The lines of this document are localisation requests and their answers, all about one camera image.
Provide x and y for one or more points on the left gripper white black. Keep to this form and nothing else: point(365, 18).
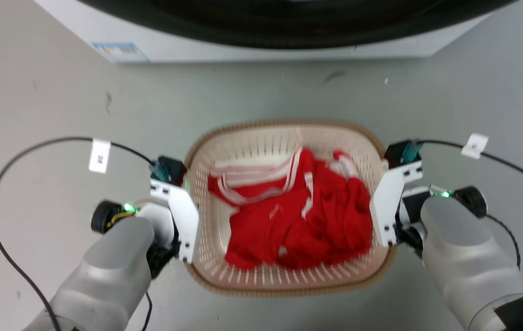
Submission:
point(183, 216)

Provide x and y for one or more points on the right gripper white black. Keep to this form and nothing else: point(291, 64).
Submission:
point(385, 207)

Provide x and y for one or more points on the beige plastic laundry basket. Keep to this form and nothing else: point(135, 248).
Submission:
point(261, 138)

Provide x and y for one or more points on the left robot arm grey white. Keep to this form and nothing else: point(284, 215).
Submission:
point(110, 271)

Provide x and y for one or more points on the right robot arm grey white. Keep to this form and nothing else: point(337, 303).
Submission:
point(468, 257)

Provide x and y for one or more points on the red garment with white stripes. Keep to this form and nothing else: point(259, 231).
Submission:
point(289, 216)

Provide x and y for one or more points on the white washing machine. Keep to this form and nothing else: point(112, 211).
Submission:
point(243, 50)

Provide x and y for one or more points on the blue white energy label sticker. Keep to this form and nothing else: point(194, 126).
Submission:
point(119, 52)

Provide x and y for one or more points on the black washing machine door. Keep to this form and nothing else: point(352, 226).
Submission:
point(289, 27)

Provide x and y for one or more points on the left wrist camera black teal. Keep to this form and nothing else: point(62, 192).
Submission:
point(168, 169)

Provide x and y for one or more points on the wrist camera black teal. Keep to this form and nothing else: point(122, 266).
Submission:
point(168, 169)
point(404, 153)

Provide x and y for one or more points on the right wrist camera black teal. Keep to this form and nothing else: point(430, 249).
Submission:
point(404, 153)

